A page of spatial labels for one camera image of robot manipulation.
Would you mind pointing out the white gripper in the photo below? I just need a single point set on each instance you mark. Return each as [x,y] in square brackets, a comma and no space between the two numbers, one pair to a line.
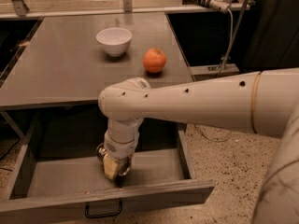
[120,147]

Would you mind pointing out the crushed orange soda can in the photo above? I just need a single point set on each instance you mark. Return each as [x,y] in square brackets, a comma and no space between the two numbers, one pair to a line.
[125,163]

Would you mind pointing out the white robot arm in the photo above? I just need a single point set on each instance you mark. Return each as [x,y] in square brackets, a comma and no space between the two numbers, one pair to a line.
[260,102]

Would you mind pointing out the open grey top drawer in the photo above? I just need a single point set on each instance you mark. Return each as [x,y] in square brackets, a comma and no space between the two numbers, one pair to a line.
[57,172]

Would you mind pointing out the grey cabinet counter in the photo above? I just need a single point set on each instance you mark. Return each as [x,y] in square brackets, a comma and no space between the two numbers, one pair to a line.
[64,64]

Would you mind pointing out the orange fruit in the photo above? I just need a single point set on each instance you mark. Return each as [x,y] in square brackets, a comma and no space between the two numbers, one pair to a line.
[154,60]

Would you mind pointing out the white ceramic bowl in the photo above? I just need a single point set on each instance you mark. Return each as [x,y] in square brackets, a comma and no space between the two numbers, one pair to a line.
[114,41]

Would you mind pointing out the white striped handheld device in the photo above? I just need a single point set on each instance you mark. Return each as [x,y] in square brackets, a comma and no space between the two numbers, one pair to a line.
[205,0]

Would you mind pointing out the black drawer handle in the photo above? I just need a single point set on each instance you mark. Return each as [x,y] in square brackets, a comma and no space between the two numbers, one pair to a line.
[101,210]

